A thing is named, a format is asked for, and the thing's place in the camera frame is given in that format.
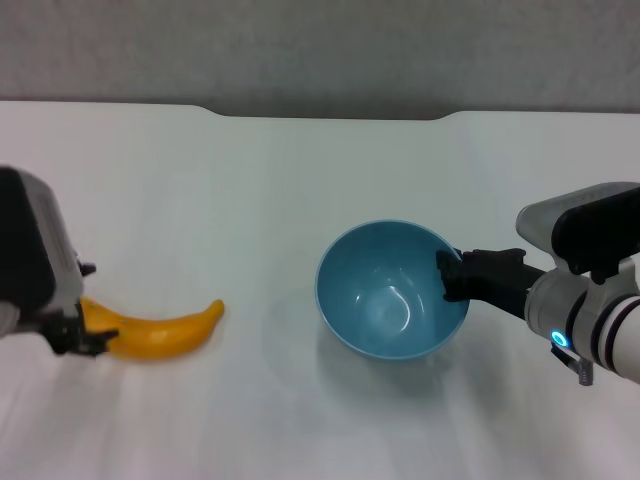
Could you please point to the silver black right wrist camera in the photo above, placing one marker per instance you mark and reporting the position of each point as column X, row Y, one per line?
column 590, row 235

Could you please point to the blue bowl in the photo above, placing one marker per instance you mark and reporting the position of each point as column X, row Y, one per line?
column 380, row 310

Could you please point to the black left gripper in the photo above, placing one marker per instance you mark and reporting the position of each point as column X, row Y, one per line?
column 62, row 332

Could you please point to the yellow banana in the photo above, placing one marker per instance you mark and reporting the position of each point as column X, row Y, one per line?
column 160, row 335

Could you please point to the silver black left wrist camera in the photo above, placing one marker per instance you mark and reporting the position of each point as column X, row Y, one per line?
column 30, row 240

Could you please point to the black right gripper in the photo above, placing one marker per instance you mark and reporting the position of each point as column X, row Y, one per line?
column 500, row 285

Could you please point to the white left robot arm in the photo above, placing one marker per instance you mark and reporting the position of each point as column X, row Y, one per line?
column 6, row 320

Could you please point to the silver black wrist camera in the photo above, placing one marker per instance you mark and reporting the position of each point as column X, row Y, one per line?
column 30, row 240
column 590, row 235

